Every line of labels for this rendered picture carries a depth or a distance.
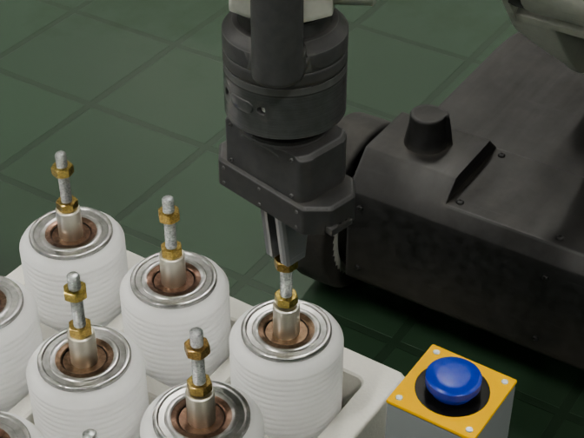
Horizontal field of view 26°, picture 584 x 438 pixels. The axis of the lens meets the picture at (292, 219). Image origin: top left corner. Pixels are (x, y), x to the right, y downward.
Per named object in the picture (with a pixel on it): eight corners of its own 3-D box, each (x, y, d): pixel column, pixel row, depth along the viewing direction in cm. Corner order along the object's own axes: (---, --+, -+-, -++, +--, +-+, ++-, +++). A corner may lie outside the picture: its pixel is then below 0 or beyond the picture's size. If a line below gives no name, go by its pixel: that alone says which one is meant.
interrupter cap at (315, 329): (335, 363, 102) (335, 357, 102) (242, 367, 102) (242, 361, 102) (328, 301, 108) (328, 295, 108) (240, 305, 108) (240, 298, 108)
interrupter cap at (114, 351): (146, 341, 105) (146, 335, 104) (106, 404, 99) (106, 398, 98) (64, 321, 106) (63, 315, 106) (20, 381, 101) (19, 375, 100)
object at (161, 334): (129, 394, 124) (114, 252, 113) (227, 381, 126) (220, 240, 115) (139, 468, 117) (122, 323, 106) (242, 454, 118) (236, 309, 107)
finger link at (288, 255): (275, 267, 99) (275, 203, 95) (303, 248, 101) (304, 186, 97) (289, 276, 98) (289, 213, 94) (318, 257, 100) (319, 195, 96)
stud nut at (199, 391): (214, 394, 95) (214, 387, 94) (192, 400, 94) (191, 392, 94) (207, 377, 96) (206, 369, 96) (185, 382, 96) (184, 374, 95)
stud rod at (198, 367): (209, 407, 96) (204, 333, 92) (195, 409, 96) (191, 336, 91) (205, 397, 97) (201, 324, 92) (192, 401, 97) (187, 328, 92)
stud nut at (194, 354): (212, 358, 93) (211, 349, 92) (189, 363, 92) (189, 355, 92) (204, 341, 94) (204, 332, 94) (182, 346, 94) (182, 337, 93)
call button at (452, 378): (440, 367, 93) (442, 347, 92) (488, 388, 92) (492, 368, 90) (414, 400, 91) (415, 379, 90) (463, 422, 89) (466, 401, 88)
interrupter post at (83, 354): (104, 355, 103) (101, 325, 101) (91, 374, 101) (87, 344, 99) (78, 348, 104) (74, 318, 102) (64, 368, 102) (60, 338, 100)
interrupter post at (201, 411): (208, 435, 96) (206, 405, 94) (180, 426, 97) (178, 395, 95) (222, 414, 98) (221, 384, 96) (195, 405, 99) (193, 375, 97)
